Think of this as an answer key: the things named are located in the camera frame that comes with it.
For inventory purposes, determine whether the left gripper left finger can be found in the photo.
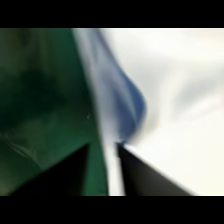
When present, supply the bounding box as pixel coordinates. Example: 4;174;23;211
9;143;92;197

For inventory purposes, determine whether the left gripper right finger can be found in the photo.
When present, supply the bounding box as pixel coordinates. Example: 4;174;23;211
116;143;196;197

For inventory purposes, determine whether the white garment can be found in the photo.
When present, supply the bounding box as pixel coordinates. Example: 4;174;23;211
71;28;224;197

